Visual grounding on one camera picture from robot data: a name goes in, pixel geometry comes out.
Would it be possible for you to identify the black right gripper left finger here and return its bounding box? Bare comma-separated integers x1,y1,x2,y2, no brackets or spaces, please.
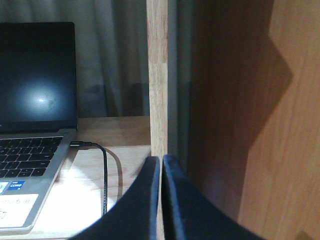
71,156,160,240

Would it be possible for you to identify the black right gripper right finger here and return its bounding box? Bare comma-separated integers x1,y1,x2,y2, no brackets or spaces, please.
162,154,260,240

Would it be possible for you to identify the wooden shelf unit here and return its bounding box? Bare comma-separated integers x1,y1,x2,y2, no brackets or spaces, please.
146,0,320,240

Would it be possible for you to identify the grey open laptop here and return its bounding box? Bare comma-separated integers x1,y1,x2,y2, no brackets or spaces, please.
0,22,78,234

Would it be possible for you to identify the grey curtain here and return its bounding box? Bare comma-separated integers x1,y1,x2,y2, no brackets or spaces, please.
0,0,150,118

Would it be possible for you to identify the black cable right of laptop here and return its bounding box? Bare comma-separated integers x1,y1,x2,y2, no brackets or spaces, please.
69,140,108,216

